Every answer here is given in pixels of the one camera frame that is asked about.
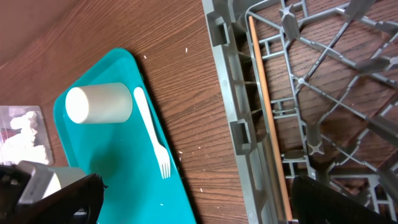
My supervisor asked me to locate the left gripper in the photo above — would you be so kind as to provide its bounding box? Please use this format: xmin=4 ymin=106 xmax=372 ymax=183
xmin=1 ymin=165 xmax=31 ymax=221

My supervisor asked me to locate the white napkin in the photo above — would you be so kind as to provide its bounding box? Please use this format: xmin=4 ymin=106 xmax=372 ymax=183
xmin=1 ymin=111 xmax=50 ymax=165

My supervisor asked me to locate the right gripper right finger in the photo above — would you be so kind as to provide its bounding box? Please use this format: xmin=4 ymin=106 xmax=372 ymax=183
xmin=291 ymin=175 xmax=393 ymax=224

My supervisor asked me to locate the wooden handled fork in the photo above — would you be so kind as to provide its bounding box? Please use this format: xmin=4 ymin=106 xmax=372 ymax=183
xmin=133 ymin=87 xmax=171 ymax=179

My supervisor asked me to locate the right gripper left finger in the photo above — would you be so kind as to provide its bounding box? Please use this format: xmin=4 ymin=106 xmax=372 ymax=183
xmin=1 ymin=174 xmax=106 ymax=224

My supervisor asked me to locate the grey dishwasher rack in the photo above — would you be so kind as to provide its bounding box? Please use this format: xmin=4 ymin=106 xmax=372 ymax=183
xmin=202 ymin=0 xmax=397 ymax=223

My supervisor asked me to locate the wooden chopstick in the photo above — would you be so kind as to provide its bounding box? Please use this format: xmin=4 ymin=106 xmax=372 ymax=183
xmin=249 ymin=16 xmax=293 ymax=221

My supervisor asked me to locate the clear plastic bin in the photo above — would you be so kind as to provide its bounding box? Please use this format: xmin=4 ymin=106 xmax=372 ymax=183
xmin=1 ymin=106 xmax=53 ymax=165

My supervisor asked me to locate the teal serving tray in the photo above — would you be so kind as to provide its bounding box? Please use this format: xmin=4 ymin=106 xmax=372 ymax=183
xmin=52 ymin=47 xmax=197 ymax=224

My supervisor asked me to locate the white paper cup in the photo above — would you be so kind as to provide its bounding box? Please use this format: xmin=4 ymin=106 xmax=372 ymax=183
xmin=65 ymin=82 xmax=133 ymax=124

